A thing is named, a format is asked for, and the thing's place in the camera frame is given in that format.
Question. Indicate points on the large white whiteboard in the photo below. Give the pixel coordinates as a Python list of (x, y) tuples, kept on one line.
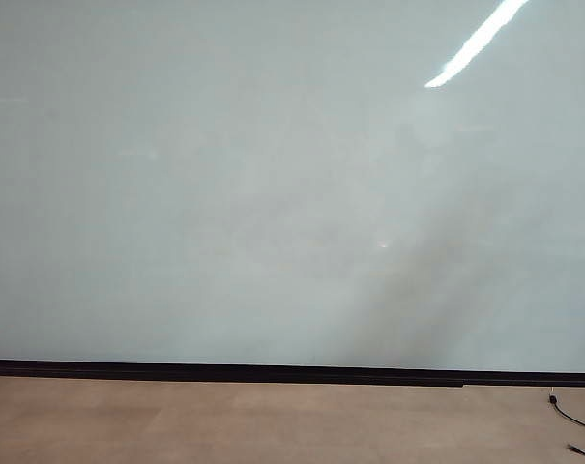
[(176, 193)]

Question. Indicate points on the black whiteboard pen tray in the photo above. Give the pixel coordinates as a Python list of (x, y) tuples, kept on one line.
[(224, 381)]

